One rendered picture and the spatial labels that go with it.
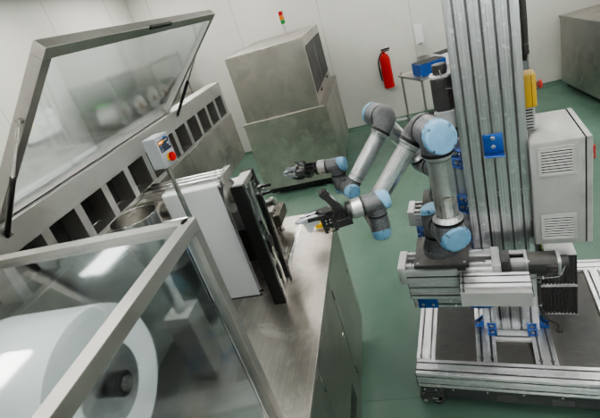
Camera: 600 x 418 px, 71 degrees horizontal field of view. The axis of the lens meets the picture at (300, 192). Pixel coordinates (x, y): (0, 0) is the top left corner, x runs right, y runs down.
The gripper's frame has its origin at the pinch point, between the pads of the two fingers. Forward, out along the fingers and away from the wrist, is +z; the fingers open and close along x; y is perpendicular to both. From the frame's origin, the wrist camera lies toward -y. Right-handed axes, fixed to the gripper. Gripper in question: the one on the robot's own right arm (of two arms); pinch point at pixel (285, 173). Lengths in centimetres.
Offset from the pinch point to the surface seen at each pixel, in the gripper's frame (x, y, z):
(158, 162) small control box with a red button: 21, 104, -3
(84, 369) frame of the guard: 71, 159, -41
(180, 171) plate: 4, 46, 34
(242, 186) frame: 26, 77, -18
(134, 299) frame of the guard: 62, 148, -39
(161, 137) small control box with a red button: 14, 105, -5
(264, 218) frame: 34, 54, -14
